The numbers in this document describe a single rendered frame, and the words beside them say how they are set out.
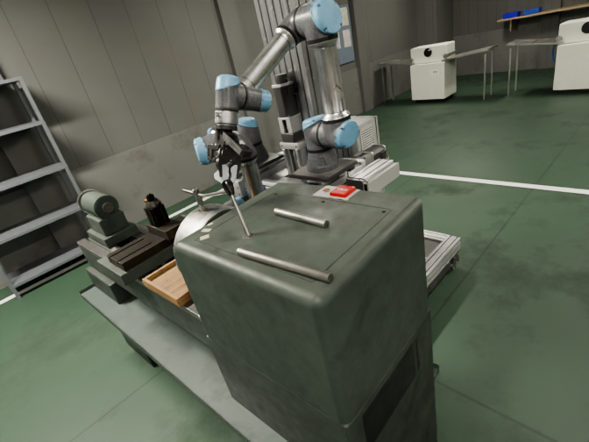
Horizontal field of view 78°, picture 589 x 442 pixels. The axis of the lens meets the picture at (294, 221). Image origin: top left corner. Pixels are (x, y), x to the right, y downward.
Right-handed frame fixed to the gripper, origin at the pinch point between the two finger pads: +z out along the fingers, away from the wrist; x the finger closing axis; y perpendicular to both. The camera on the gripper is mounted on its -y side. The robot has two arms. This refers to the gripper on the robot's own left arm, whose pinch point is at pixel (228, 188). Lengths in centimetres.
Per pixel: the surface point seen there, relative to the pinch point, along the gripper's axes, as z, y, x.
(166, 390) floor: 132, 88, -26
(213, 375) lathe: 81, 18, -9
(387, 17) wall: -317, 340, -665
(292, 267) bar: 12, -46, 17
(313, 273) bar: 12, -52, 17
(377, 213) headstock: 2, -49, -12
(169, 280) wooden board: 46, 45, -4
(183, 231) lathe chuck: 16.6, 13.9, 8.0
